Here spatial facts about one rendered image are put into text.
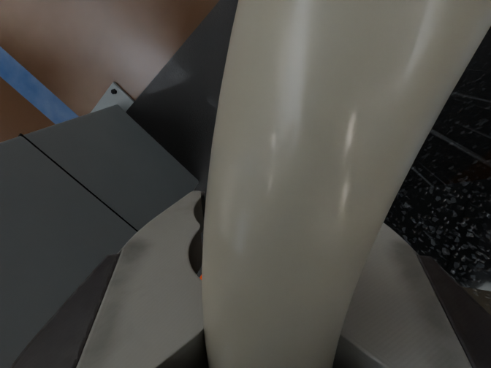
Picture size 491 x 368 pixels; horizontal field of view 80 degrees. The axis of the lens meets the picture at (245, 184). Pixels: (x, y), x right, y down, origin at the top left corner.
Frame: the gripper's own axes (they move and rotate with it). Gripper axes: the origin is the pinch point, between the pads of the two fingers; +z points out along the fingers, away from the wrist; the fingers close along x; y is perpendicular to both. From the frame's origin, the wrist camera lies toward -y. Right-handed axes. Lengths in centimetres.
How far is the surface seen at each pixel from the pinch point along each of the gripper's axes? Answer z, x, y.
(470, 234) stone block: 15.1, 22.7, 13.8
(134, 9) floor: 94, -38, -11
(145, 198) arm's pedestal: 59, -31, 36
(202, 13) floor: 92, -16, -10
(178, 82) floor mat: 90, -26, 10
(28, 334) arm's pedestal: 16, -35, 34
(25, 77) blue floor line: 97, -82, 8
